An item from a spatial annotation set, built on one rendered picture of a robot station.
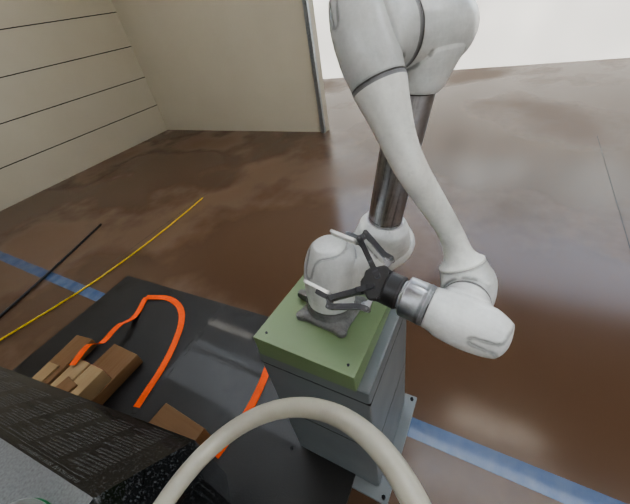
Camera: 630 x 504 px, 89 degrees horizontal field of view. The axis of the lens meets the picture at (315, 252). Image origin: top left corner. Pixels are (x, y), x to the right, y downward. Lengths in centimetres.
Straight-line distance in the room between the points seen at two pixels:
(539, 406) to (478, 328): 138
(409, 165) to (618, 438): 171
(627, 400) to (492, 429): 65
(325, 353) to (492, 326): 50
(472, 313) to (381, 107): 40
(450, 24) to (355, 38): 19
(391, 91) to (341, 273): 49
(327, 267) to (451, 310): 37
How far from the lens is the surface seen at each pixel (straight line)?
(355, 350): 100
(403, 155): 62
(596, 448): 202
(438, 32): 73
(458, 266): 78
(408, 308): 68
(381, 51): 63
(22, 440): 141
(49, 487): 123
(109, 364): 251
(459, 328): 67
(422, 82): 76
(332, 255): 89
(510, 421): 194
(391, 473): 44
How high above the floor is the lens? 169
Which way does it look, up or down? 38 degrees down
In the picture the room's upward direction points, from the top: 12 degrees counter-clockwise
